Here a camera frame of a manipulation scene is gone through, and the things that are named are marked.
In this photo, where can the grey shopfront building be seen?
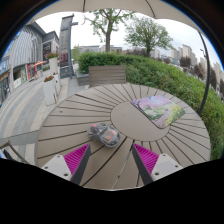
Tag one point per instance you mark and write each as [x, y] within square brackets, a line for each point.
[26, 50]

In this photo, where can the green hedge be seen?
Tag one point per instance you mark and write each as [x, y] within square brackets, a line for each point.
[166, 76]

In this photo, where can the white planter box with flowers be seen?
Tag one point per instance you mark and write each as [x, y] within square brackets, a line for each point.
[49, 91]

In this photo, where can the dark curved parasol pole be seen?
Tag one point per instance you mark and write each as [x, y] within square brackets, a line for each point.
[207, 76]

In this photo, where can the distant apartment buildings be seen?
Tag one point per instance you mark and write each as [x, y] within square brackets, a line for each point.
[186, 53]

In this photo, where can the beige parasol canopy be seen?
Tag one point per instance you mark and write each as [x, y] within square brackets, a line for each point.
[116, 5]

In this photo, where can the floral print mouse pad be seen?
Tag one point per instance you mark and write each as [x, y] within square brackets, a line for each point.
[158, 110]

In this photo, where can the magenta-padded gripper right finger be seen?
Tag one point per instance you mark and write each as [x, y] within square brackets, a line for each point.
[165, 165]

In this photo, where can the round leafy tree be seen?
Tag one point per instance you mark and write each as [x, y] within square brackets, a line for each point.
[146, 33]

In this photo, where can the grey sign pillar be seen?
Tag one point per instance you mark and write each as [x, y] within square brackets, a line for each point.
[66, 36]

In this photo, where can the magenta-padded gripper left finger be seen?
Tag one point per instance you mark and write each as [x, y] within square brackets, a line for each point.
[56, 165]

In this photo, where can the tall white planter with flowers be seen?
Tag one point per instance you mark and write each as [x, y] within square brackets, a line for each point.
[53, 65]

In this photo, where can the brown slatted wooden chair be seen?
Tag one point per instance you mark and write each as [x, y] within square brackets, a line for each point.
[106, 76]

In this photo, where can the slim sparse-leaved tree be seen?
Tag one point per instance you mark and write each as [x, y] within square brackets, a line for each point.
[108, 36]

